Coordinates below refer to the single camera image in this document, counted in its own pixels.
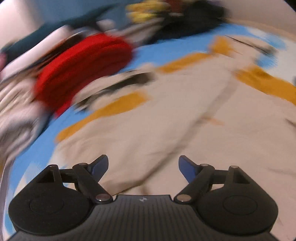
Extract beige and mustard hooded jacket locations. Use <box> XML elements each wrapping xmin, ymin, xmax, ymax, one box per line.
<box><xmin>49</xmin><ymin>34</ymin><xmax>296</xmax><ymax>241</ymax></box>

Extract white folded quilt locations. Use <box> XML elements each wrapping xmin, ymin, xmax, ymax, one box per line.
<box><xmin>1</xmin><ymin>78</ymin><xmax>50</xmax><ymax>162</ymax></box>

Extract red folded blanket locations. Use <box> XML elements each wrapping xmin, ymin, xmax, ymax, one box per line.
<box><xmin>34</xmin><ymin>33</ymin><xmax>133</xmax><ymax>116</ymax></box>

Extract blue patterned bed sheet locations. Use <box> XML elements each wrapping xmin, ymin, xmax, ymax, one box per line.
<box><xmin>4</xmin><ymin>22</ymin><xmax>296</xmax><ymax>235</ymax></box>

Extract teal folded cloth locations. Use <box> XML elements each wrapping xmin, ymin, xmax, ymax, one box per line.
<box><xmin>1</xmin><ymin>15</ymin><xmax>102</xmax><ymax>62</ymax></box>

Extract black garment pile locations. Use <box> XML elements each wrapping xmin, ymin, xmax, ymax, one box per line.
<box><xmin>147</xmin><ymin>1</ymin><xmax>228</xmax><ymax>44</ymax></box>

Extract yellow plush toys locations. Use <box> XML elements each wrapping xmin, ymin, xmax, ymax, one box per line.
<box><xmin>125</xmin><ymin>1</ymin><xmax>171</xmax><ymax>24</ymax></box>

